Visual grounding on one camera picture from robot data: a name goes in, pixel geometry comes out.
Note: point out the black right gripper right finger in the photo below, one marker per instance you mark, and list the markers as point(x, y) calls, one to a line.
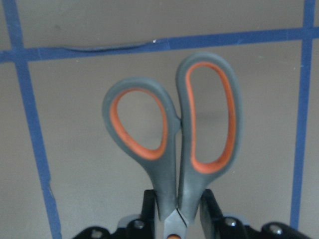
point(218, 226)

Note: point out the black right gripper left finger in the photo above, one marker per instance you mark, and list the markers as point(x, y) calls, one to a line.
point(140, 226)

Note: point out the grey orange handled scissors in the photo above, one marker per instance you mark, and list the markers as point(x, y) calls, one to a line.
point(178, 178)

